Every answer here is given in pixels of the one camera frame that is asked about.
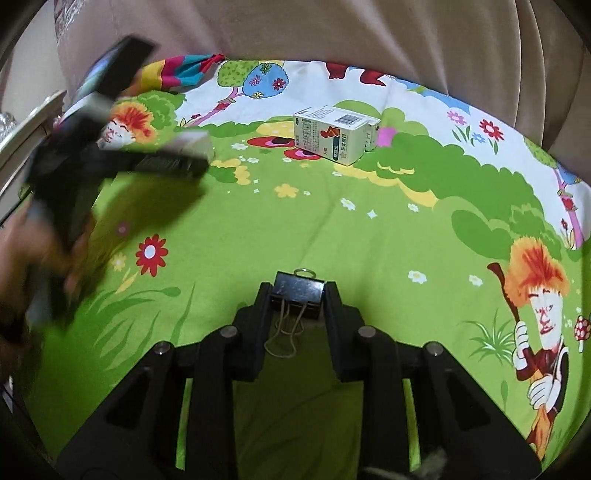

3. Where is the small white box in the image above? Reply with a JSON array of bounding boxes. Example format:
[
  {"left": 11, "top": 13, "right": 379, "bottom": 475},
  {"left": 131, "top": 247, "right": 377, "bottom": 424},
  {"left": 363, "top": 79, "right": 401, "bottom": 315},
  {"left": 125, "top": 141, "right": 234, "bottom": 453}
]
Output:
[{"left": 365, "top": 115, "right": 382, "bottom": 152}]

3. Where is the person's left hand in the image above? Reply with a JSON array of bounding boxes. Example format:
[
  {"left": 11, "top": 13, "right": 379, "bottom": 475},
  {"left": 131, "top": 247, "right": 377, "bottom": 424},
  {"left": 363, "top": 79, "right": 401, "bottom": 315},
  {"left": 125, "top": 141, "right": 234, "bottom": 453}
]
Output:
[{"left": 0, "top": 216, "right": 66, "bottom": 346}]

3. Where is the beige sofa backrest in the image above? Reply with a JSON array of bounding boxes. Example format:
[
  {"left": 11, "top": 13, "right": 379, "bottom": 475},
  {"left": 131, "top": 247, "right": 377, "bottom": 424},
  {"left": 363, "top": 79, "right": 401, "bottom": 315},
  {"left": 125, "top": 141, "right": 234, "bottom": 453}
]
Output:
[{"left": 0, "top": 0, "right": 591, "bottom": 185}]

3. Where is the green cartoon printed blanket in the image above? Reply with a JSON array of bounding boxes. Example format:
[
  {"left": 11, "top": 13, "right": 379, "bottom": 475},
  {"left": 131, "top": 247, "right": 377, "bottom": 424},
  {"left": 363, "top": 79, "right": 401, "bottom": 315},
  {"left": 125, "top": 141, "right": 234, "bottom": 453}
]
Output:
[{"left": 0, "top": 54, "right": 591, "bottom": 480}]

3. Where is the white medicine box orange figure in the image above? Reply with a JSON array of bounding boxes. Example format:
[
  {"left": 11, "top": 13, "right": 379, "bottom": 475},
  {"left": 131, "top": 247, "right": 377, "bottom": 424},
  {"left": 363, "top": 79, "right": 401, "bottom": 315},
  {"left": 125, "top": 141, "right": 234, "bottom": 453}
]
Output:
[{"left": 293, "top": 105, "right": 370, "bottom": 167}]

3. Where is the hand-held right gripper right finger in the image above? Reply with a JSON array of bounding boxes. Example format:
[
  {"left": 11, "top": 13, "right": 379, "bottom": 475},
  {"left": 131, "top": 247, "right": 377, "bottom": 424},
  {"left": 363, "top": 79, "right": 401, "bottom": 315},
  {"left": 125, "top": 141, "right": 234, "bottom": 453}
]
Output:
[{"left": 324, "top": 281, "right": 543, "bottom": 480}]

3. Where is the black binder clip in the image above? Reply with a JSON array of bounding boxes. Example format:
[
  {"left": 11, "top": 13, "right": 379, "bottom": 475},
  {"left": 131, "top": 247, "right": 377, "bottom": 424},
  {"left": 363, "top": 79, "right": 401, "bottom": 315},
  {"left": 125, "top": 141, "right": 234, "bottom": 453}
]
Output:
[{"left": 264, "top": 268, "right": 324, "bottom": 360}]

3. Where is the white side table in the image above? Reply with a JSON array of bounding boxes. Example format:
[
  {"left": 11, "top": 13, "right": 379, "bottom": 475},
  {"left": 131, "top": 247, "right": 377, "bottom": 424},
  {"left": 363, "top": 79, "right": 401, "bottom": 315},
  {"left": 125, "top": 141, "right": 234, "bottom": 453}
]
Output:
[{"left": 0, "top": 90, "right": 68, "bottom": 195}]

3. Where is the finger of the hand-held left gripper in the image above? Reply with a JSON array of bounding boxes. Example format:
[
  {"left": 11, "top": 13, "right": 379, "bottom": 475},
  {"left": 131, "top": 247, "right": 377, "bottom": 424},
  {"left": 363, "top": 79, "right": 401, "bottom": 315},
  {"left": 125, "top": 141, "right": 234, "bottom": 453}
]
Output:
[
  {"left": 105, "top": 151, "right": 208, "bottom": 180},
  {"left": 76, "top": 34, "right": 158, "bottom": 104}
]

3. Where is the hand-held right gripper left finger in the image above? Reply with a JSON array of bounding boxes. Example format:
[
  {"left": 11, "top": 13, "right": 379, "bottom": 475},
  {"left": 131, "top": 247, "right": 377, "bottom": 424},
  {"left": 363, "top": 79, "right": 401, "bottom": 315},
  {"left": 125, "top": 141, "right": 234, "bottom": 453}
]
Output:
[{"left": 55, "top": 281, "right": 274, "bottom": 480}]

